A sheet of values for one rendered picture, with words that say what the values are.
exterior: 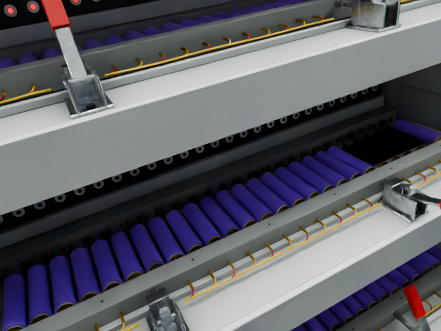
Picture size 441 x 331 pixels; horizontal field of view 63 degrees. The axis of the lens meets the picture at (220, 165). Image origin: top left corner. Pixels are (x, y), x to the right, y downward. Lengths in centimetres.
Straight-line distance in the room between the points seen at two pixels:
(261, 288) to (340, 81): 19
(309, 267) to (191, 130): 17
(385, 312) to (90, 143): 41
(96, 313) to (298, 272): 18
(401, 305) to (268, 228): 24
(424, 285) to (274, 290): 28
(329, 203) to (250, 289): 12
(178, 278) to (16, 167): 16
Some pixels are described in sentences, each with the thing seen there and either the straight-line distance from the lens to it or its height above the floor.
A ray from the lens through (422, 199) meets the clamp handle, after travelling 40.
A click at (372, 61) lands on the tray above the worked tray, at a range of 36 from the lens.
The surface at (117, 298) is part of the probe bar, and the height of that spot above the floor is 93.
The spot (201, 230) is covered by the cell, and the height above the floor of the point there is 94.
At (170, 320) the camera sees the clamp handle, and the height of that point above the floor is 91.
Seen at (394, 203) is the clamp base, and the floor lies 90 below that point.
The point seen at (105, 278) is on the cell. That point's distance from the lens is 35.
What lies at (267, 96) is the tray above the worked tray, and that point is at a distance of 29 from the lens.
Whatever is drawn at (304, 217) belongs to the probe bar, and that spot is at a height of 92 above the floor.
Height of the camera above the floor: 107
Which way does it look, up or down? 13 degrees down
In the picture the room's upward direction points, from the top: 16 degrees counter-clockwise
